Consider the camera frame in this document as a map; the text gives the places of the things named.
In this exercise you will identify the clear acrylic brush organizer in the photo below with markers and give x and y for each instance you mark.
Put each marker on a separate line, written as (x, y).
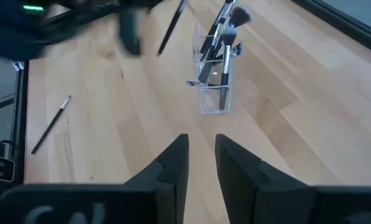
(215, 102)

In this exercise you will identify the silver frame bracket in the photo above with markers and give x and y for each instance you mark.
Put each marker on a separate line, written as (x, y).
(18, 66)

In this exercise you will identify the small black camera box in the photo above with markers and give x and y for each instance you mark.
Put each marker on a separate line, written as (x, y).
(0, 168)

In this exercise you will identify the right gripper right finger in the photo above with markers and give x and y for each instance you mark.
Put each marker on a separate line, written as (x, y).
(238, 174)

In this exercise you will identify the fluffy black powder brush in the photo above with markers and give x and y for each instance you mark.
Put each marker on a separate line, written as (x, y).
(240, 17)
(226, 62)

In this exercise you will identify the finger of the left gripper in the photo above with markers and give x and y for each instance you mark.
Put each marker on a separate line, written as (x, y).
(131, 31)

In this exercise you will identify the thin black makeup brush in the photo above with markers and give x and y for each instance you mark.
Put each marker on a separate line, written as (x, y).
(51, 124)
(172, 26)
(194, 83)

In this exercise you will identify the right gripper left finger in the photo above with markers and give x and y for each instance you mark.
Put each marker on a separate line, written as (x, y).
(173, 174)

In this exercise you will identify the black fan makeup brush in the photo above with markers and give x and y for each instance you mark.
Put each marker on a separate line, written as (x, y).
(215, 31)

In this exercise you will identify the black aluminium table frame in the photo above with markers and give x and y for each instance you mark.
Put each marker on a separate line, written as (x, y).
(344, 21)

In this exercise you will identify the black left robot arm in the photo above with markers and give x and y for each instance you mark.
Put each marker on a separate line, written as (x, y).
(11, 31)

